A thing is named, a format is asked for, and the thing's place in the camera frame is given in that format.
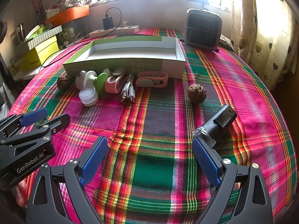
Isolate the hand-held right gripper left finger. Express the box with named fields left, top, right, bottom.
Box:
left=25, top=136, right=110, bottom=224

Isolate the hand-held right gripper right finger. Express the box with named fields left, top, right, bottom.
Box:
left=192, top=137, right=274, bottom=224

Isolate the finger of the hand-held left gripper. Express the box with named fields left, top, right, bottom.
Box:
left=0, top=108, right=48, bottom=137
left=0, top=113, right=70, bottom=149

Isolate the black device with clear cap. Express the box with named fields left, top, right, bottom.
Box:
left=193, top=105, right=237, bottom=148

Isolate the small white jar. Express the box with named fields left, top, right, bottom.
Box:
left=78, top=86, right=99, bottom=107

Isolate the brown walnut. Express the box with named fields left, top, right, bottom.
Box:
left=187, top=84, right=207, bottom=103
left=57, top=74, right=71, bottom=89

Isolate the white panda-shaped massager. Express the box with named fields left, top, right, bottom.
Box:
left=75, top=70, right=88, bottom=90

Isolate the white green spool massager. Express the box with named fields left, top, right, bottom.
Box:
left=83, top=71, right=110, bottom=95

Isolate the pink clip with grey pad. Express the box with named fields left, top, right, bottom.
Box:
left=105, top=68, right=127, bottom=93

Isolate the white cable bundle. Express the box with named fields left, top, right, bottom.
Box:
left=120, top=73, right=136, bottom=103

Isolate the pink cable winder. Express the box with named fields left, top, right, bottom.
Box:
left=136, top=71, right=169, bottom=88

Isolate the green white cardboard box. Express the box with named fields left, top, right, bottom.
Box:
left=63, top=36, right=187, bottom=79

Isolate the yellow-green box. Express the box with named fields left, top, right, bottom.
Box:
left=20, top=35, right=60, bottom=73

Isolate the plaid blanket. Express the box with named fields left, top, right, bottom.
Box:
left=7, top=27, right=296, bottom=224

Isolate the green striped box lid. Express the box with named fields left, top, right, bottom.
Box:
left=15, top=26, right=63, bottom=52

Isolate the pale green jar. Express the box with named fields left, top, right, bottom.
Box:
left=63, top=27, right=75, bottom=40

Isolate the white power strip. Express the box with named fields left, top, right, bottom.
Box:
left=89, top=25, right=140, bottom=38

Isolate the orange box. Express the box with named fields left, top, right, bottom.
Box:
left=45, top=4, right=90, bottom=26

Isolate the red berry branch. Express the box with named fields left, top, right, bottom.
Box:
left=27, top=0, right=45, bottom=21

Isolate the black smartphone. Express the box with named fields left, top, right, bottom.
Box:
left=117, top=34, right=161, bottom=38

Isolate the grey fan heater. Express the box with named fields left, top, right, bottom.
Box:
left=184, top=8, right=222, bottom=51

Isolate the heart-patterned curtain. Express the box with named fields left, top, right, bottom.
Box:
left=232, top=0, right=299, bottom=91

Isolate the black charger cable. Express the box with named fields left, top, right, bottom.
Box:
left=41, top=7, right=122, bottom=68

